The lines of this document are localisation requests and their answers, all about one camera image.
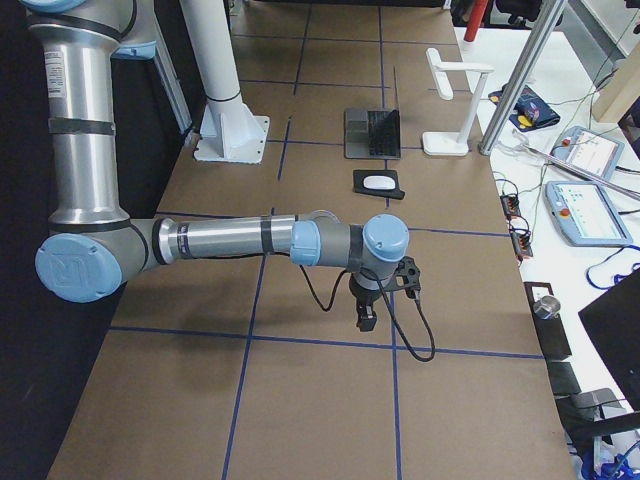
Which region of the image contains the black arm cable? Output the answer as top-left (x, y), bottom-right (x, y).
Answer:
top-left (297, 262), bottom-right (436, 362)

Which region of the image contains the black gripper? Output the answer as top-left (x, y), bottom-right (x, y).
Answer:
top-left (349, 273), bottom-right (381, 331)

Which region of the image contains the silver laptop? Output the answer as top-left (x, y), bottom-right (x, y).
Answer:
top-left (344, 108), bottom-right (401, 160)

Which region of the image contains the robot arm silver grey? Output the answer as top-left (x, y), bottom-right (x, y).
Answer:
top-left (25, 1), bottom-right (420, 331)

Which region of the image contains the orange black connector block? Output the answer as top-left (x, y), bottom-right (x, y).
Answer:
top-left (509, 228), bottom-right (533, 261)
top-left (500, 193), bottom-right (521, 220)

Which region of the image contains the black mouse pad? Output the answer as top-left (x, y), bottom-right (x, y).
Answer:
top-left (353, 169), bottom-right (405, 200)

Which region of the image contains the teach pendant tablet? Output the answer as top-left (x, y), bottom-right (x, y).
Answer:
top-left (544, 181), bottom-right (633, 247)
top-left (550, 126), bottom-right (624, 180)

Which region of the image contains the dark blue patterned pouch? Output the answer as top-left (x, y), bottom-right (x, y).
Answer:
top-left (509, 85), bottom-right (561, 133)

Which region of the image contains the near teach pendant tablet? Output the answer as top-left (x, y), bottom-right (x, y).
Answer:
top-left (544, 181), bottom-right (633, 247)

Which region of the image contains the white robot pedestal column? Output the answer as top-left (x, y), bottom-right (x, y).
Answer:
top-left (181, 0), bottom-right (270, 164)

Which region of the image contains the red white cylinder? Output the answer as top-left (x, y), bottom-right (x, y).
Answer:
top-left (463, 0), bottom-right (488, 43)

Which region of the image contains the far teach pendant tablet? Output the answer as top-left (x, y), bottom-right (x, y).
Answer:
top-left (550, 126), bottom-right (624, 180)

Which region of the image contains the white desk lamp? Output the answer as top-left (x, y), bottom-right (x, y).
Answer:
top-left (421, 47), bottom-right (495, 158)

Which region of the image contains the orange black connector block far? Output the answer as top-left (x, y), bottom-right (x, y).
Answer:
top-left (500, 193), bottom-right (521, 220)

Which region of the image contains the aluminium frame post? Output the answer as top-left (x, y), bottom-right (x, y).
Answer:
top-left (478, 0), bottom-right (568, 156)

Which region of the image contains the silver metal cylinder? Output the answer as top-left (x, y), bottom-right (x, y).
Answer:
top-left (532, 295), bottom-right (561, 320)

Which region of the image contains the black monitor corner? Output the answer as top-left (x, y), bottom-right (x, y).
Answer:
top-left (579, 272), bottom-right (639, 410)

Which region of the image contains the orange black connector block near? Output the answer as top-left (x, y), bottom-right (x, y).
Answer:
top-left (509, 228), bottom-right (533, 261)

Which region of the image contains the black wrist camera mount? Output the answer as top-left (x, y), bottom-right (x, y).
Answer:
top-left (385, 256), bottom-right (421, 300)

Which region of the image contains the white computer mouse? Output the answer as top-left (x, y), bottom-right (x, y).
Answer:
top-left (363, 175), bottom-right (396, 191)

